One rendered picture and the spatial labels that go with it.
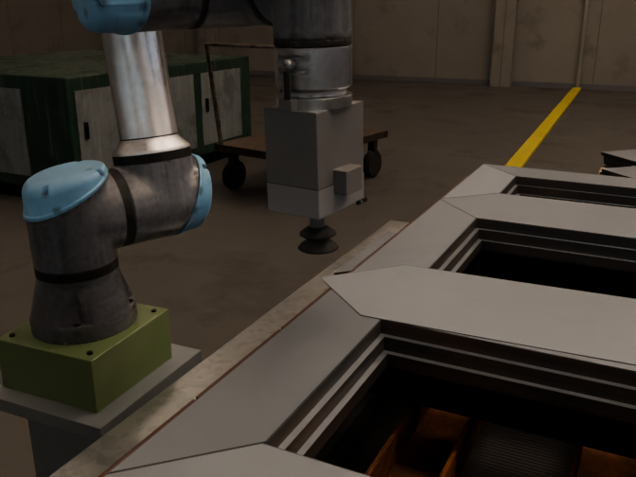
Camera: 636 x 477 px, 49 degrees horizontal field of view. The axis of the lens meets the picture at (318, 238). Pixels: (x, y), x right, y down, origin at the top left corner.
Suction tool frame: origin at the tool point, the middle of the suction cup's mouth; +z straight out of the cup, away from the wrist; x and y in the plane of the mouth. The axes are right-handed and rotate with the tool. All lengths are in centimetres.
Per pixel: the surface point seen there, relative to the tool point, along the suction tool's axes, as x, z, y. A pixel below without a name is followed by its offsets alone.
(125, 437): 24.6, 27.9, -9.3
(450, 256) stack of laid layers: 0.1, 12.6, 34.9
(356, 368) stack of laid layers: -6.1, 11.6, -2.4
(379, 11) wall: 556, 10, 980
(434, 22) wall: 465, 27, 996
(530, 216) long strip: -5, 12, 56
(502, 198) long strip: 4, 12, 65
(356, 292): 2.1, 10.0, 11.0
